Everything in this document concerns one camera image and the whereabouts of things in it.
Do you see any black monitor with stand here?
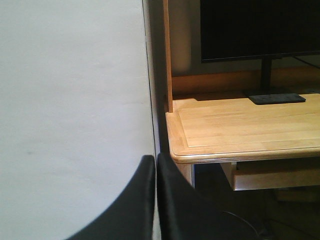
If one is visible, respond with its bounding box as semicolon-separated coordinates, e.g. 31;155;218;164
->
200;0;320;105

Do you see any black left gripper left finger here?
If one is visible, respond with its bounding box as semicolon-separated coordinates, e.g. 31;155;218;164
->
69;155;156;240

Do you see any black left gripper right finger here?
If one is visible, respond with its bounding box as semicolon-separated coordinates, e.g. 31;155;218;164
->
156;153;261;240

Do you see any wooden desk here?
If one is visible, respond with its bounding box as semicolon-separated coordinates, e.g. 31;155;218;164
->
163;0;320;191

